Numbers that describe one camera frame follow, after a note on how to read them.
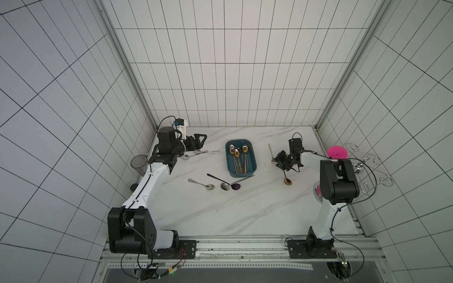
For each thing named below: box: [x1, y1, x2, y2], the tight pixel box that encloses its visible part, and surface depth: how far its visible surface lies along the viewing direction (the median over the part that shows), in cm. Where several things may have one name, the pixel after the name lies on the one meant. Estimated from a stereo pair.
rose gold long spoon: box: [283, 169, 293, 186], surface depth 94 cm
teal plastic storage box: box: [224, 139, 258, 179], surface depth 105 cm
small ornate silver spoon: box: [187, 178, 215, 191], surface depth 93 cm
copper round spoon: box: [229, 143, 238, 174], surface depth 106 cm
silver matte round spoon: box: [220, 174, 256, 191], surface depth 92 cm
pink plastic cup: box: [326, 145, 349, 160], surface depth 74 cm
